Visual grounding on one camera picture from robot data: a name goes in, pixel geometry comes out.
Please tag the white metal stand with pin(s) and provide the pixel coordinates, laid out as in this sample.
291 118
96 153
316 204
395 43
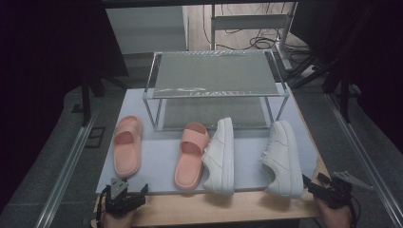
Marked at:
250 21

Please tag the white sneaker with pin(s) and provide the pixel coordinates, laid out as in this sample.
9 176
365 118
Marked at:
218 158
285 152

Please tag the black floor plate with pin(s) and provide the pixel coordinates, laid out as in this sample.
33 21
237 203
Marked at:
95 137

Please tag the aluminium floor rail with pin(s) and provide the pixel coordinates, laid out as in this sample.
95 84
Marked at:
65 174
364 158

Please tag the black stand legs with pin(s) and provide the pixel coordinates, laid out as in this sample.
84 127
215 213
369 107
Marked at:
86 101

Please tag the pink slipper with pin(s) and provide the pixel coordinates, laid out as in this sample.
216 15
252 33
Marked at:
126 164
187 174

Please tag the white foam board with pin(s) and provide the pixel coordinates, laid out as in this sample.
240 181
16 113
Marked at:
158 152

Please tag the grey cabinet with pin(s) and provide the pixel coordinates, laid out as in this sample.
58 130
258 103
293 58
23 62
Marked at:
145 30

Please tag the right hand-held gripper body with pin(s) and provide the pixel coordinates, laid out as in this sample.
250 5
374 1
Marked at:
337 194

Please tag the person's right hand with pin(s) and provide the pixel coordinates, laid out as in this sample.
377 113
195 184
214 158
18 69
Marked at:
337 219

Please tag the metal mesh shoe rack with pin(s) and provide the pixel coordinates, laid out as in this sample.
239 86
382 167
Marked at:
221 72

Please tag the black tripod legs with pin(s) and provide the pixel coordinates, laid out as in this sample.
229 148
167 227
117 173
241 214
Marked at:
343 95

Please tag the person's left hand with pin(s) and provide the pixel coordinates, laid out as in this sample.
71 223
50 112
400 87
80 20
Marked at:
117 222

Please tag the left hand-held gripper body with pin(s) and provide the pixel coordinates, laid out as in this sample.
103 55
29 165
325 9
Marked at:
122 202

